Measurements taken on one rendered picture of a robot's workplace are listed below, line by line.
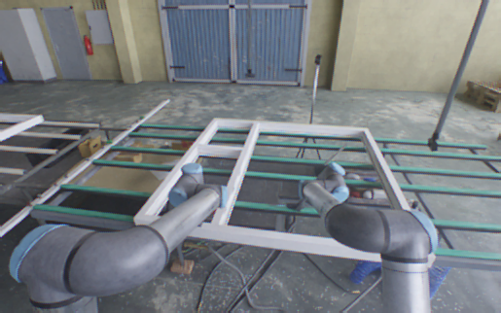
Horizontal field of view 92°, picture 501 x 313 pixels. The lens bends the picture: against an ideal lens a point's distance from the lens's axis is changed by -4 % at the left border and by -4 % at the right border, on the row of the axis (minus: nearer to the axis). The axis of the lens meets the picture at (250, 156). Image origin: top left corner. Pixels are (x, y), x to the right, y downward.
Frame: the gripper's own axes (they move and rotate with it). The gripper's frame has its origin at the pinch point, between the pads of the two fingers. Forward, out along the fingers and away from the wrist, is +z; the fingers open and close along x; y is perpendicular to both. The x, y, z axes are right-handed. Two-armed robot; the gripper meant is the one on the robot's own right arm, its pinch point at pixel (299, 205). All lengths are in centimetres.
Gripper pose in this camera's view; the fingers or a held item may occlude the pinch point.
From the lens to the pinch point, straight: 155.5
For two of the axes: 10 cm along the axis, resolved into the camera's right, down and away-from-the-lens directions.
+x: -1.8, 4.9, -8.5
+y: -8.4, -5.3, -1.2
